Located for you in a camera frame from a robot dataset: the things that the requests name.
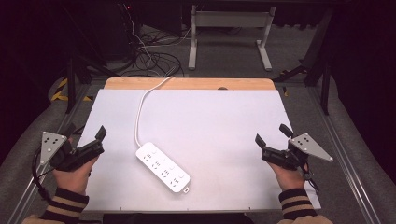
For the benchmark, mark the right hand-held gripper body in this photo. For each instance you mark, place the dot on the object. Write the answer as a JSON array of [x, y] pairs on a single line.
[[306, 146]]

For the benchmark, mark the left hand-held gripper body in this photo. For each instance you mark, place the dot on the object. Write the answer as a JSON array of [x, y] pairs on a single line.
[[54, 146]]

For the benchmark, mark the white power strip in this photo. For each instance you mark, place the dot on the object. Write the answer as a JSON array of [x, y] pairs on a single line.
[[162, 166]]

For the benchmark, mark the person's right hand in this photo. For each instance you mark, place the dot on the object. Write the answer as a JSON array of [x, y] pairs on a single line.
[[289, 179]]

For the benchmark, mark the person's left hand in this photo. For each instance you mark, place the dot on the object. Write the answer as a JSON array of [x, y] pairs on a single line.
[[73, 180]]

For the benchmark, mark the yellow black hazard tape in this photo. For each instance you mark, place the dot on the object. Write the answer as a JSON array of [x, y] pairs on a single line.
[[60, 88]]

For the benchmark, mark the black tripod stand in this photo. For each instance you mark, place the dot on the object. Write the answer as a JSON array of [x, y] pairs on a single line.
[[71, 84]]

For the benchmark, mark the white board sheet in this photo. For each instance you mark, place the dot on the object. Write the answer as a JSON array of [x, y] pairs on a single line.
[[211, 130]]

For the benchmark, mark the black metal stand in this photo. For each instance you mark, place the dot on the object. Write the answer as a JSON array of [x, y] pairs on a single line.
[[323, 74]]

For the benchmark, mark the dark equipment with red light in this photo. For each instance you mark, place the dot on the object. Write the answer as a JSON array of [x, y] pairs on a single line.
[[129, 28]]

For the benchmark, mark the aluminium rail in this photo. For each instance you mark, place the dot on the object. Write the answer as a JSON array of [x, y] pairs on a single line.
[[345, 161], [28, 193]]

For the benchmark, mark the white metal stand frame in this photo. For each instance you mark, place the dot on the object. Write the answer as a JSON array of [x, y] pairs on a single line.
[[230, 20]]

